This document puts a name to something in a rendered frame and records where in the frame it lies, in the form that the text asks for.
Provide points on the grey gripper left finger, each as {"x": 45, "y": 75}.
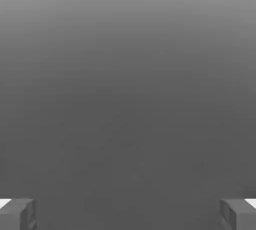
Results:
{"x": 14, "y": 215}

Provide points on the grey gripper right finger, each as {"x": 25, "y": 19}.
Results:
{"x": 241, "y": 216}

